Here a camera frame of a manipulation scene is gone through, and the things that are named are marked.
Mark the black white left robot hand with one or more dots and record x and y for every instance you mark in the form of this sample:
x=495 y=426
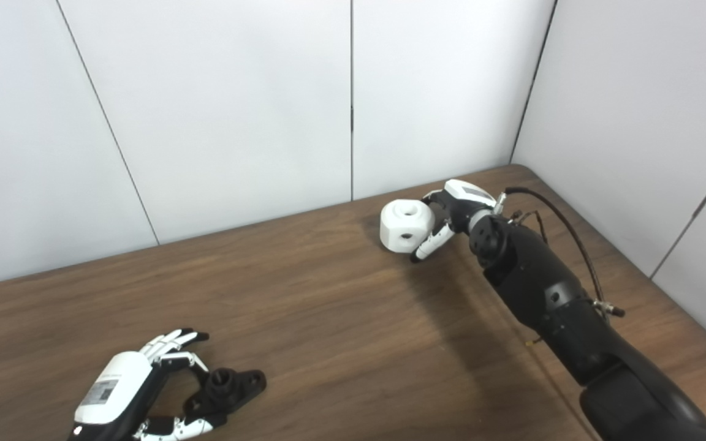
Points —
x=114 y=386

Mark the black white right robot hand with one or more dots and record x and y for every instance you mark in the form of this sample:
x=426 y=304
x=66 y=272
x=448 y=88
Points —
x=457 y=205

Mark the round white plastic piece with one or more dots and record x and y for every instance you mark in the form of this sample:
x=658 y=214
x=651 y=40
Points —
x=405 y=226

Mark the black flanged holder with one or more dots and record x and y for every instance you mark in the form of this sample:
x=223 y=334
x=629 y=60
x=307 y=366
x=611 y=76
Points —
x=230 y=386

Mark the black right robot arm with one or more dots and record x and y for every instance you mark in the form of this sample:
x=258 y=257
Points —
x=549 y=294

